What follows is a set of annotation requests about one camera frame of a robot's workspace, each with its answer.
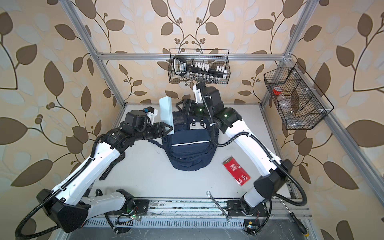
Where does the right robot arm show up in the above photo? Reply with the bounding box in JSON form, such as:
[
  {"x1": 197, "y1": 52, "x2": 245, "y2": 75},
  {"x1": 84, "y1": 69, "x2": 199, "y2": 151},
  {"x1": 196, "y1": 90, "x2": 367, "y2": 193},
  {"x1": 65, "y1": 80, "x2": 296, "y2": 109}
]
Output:
[{"x1": 176, "y1": 81, "x2": 308, "y2": 216}]

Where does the navy blue student backpack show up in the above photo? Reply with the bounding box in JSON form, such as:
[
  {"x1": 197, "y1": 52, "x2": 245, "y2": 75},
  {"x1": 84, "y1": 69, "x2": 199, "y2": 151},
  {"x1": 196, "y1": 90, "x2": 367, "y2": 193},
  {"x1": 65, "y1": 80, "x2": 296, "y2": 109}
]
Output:
[{"x1": 149, "y1": 112, "x2": 219, "y2": 172}]

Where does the silver combination wrench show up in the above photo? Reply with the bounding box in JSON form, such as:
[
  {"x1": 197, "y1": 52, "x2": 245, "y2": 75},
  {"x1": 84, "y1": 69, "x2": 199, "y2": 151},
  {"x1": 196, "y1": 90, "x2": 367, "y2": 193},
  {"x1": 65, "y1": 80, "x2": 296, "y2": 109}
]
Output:
[{"x1": 206, "y1": 191, "x2": 232, "y2": 223}]

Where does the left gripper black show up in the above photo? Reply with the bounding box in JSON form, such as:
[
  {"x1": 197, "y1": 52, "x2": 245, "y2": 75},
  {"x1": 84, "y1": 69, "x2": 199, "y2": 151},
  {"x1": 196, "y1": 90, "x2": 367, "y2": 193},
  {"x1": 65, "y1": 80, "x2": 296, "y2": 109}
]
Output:
[{"x1": 131, "y1": 120, "x2": 172, "y2": 142}]

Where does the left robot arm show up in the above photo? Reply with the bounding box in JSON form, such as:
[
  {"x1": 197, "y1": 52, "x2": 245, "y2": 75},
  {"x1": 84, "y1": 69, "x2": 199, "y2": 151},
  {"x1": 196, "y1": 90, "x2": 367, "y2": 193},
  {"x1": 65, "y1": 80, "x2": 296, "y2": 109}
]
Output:
[{"x1": 15, "y1": 110, "x2": 174, "y2": 240}]

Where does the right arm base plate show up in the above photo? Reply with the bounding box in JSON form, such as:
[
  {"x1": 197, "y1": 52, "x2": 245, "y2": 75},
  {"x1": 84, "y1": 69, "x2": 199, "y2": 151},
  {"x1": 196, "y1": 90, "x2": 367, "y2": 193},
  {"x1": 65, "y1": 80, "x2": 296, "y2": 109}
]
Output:
[{"x1": 226, "y1": 200, "x2": 268, "y2": 217}]

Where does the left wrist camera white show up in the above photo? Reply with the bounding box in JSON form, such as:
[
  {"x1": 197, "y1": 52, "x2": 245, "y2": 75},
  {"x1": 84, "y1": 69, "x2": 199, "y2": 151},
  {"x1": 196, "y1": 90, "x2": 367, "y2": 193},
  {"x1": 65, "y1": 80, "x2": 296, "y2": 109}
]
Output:
[{"x1": 144, "y1": 107, "x2": 158, "y2": 125}]

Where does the red packet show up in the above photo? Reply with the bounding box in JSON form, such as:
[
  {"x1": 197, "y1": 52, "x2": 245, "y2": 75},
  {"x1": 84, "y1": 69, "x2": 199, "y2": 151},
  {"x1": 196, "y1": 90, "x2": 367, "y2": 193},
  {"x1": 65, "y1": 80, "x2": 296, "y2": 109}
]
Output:
[{"x1": 222, "y1": 157, "x2": 251, "y2": 186}]

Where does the black adjustable wrench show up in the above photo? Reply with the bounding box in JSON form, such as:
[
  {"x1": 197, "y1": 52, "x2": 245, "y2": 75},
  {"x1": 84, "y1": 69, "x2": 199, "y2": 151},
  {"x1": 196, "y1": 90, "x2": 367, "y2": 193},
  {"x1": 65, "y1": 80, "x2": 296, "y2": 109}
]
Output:
[{"x1": 99, "y1": 153, "x2": 125, "y2": 181}]

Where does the back wire basket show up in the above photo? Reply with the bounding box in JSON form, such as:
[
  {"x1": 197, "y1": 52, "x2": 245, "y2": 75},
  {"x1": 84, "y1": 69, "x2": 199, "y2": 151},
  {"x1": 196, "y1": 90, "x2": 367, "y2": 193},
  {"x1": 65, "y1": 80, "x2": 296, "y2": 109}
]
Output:
[{"x1": 167, "y1": 48, "x2": 231, "y2": 85}]

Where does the right wire basket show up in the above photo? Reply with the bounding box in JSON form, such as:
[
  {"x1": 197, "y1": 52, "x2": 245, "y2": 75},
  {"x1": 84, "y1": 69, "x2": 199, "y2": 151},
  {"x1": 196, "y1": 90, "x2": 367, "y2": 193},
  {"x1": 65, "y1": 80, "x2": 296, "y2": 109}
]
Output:
[{"x1": 264, "y1": 62, "x2": 334, "y2": 130}]

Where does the black handled screwdriver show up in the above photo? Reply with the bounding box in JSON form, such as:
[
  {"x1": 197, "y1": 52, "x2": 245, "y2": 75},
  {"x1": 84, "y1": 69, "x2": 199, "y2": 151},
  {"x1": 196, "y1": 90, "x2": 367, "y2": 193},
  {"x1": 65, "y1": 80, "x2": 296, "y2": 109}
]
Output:
[{"x1": 280, "y1": 199, "x2": 309, "y2": 237}]

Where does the red object in basket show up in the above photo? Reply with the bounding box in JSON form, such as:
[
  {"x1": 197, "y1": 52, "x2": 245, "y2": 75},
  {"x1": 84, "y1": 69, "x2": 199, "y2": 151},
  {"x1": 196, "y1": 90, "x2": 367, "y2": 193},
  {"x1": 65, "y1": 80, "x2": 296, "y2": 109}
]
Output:
[{"x1": 273, "y1": 86, "x2": 283, "y2": 97}]

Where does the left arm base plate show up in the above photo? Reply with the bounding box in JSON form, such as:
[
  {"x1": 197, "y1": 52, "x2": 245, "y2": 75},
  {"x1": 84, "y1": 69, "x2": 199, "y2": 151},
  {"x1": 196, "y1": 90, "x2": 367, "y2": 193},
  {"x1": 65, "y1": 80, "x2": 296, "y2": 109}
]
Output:
[{"x1": 120, "y1": 199, "x2": 150, "y2": 216}]

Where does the wire basket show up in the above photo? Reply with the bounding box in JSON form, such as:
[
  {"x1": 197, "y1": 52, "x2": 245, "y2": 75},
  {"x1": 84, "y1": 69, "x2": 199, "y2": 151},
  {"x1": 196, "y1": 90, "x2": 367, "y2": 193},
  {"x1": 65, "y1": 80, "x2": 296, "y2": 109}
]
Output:
[
  {"x1": 167, "y1": 48, "x2": 231, "y2": 85},
  {"x1": 264, "y1": 62, "x2": 334, "y2": 130}
]

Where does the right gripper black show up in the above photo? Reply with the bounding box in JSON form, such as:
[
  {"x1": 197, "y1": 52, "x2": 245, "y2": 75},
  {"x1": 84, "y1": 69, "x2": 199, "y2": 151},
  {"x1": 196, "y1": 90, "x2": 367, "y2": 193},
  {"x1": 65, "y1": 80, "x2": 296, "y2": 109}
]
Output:
[{"x1": 177, "y1": 99, "x2": 214, "y2": 122}]

